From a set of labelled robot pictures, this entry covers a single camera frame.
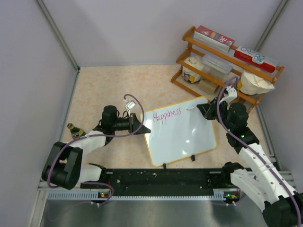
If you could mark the red box upper left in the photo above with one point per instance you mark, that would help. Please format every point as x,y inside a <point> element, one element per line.
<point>213,39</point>

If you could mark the yellow framed whiteboard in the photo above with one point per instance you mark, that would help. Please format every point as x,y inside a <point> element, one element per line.
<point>178,133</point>

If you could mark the cream cloth bag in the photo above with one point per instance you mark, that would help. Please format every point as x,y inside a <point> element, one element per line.
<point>251,84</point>

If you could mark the white plastic jar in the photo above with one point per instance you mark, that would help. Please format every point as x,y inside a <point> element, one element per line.
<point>189,75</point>

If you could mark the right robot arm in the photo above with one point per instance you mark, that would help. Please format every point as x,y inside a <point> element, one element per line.
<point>280,203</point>

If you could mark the orange wooden shelf rack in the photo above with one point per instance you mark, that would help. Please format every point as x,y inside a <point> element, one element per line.
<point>196,48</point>

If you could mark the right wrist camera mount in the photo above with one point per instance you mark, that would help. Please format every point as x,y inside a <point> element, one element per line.
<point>230,94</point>

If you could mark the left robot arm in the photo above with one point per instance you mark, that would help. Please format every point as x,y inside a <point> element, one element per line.
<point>64,168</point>

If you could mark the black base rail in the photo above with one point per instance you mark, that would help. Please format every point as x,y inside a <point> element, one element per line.
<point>164,181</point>

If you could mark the red white box right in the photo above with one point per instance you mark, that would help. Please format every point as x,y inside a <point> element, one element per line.
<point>256,59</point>

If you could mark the clear plastic container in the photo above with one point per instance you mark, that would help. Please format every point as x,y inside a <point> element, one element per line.
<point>218,69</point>

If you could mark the brown wooden blocks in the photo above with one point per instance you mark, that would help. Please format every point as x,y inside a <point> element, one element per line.
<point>207,86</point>

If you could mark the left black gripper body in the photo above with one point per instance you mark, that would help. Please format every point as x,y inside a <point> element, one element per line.
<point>122,124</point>

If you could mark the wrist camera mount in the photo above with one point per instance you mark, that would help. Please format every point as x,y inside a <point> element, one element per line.
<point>230,94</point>
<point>129,105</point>

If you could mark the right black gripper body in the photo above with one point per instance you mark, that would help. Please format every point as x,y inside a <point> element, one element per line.
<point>223,113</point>

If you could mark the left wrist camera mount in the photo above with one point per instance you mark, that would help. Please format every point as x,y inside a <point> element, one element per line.
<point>129,105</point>

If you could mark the green glass bottle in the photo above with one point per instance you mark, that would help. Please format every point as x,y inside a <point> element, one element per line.
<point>75,131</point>

